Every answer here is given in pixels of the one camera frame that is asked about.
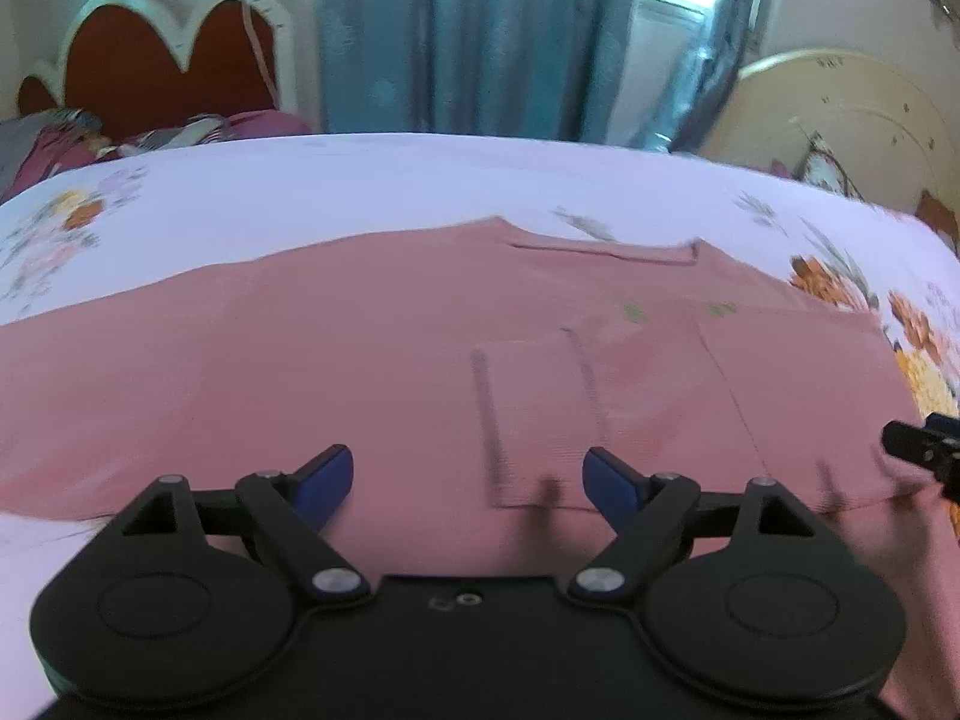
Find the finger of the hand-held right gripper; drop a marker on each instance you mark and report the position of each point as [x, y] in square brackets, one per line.
[946, 422]
[911, 446]

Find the cream round headboard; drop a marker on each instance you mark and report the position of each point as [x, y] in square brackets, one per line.
[855, 112]

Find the floral bed sheet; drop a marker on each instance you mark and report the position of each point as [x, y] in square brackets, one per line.
[375, 180]

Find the brown cushion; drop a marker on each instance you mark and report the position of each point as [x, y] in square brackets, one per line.
[937, 214]

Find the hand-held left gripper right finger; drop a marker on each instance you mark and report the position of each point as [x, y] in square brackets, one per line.
[607, 484]

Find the pink knit garment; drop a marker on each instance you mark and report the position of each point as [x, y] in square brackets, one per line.
[375, 360]

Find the red headboard with white frame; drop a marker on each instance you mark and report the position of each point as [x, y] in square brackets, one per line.
[142, 67]

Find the tied-back blue curtain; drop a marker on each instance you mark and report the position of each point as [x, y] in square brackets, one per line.
[720, 60]

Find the wide blue curtain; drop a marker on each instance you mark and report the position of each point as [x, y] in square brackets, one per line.
[465, 37]

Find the patterned cushion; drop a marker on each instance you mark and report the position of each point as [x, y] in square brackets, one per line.
[825, 165]

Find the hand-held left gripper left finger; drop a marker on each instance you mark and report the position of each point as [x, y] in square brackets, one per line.
[330, 476]

